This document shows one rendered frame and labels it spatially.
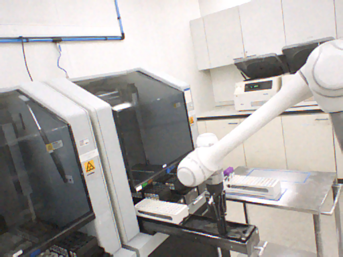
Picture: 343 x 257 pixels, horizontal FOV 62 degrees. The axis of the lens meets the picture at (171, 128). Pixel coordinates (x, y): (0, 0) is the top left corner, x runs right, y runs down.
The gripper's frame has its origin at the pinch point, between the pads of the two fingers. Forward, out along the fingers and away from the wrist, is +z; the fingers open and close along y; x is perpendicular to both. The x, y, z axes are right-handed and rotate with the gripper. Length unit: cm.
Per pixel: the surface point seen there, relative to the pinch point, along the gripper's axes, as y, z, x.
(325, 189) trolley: -48, 2, 33
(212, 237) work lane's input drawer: 5.0, 4.0, -2.8
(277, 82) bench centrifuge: -239, -36, -42
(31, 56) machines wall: -21, -102, -158
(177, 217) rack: 2.4, -0.8, -22.2
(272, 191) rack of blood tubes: -33.0, -1.4, 12.0
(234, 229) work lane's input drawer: -3.1, 3.9, 3.9
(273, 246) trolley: -67, 56, -5
